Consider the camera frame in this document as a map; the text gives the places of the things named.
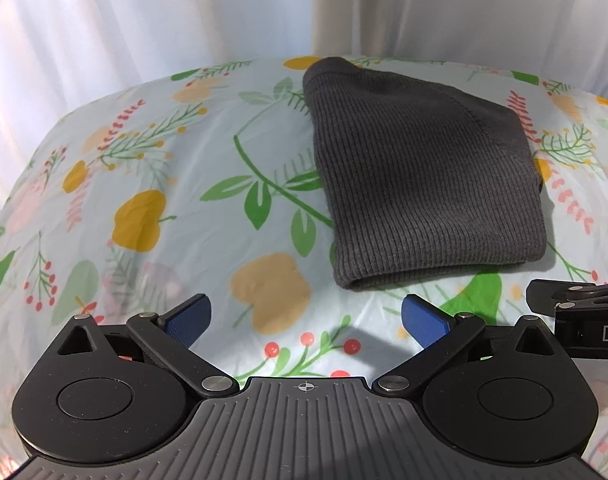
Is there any white curtain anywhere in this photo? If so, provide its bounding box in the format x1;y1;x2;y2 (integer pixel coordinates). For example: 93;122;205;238
0;0;608;196

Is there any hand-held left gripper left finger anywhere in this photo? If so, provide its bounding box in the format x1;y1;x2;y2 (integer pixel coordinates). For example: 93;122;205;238
58;294;241;397

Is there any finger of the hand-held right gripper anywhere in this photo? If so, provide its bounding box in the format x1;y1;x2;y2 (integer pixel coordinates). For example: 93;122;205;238
526;279;608;319

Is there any dark grey ribbed sweater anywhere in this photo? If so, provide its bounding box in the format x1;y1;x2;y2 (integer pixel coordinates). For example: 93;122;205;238
302;57;546;292

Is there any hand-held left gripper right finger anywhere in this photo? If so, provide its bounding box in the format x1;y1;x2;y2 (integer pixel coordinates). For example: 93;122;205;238
373;294;556;394

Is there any floral printed table cover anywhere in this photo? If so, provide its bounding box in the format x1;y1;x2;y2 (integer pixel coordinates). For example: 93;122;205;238
0;54;608;480

